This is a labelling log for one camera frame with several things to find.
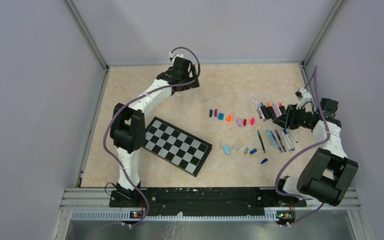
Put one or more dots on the pale purple highlighter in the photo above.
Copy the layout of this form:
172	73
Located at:
276	110

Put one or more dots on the thin dark pen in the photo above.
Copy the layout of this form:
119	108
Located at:
280	141

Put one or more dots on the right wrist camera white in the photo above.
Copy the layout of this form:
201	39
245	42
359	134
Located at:
303	96

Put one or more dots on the light blue highlighter cap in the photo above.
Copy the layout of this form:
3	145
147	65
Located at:
226	149

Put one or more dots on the blue cap of marker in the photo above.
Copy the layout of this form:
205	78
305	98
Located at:
253	151

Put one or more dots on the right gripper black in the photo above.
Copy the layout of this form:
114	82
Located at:
291	113

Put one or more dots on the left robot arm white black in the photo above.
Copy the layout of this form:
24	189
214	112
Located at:
127	127

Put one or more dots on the black highlighter orange cap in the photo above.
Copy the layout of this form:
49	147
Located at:
270	111

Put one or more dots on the black gel pen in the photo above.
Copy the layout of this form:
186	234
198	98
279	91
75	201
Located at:
261	141

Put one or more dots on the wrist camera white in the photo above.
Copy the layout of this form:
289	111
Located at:
171	56
303	96

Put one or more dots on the black highlighter pink cap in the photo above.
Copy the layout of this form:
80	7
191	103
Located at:
282	108

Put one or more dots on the white marker blue band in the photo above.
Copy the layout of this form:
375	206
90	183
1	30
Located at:
289	139

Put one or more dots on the white marker magenta end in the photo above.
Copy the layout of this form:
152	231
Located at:
262	115

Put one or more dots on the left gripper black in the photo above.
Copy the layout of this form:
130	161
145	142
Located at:
191	84

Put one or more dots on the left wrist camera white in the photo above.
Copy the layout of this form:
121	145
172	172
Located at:
171	56

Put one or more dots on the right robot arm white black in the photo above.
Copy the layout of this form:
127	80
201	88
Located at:
329	173

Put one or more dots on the black highlighter blue tip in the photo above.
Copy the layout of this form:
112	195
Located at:
264	111

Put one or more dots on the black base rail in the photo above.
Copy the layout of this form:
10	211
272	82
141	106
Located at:
204	201

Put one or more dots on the pale purple highlighter cap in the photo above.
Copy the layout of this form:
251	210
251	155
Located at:
239	122

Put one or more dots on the light blue eraser bar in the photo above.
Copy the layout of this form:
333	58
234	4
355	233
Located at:
271	139

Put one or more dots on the black white chessboard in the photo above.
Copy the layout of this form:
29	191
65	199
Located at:
176	146

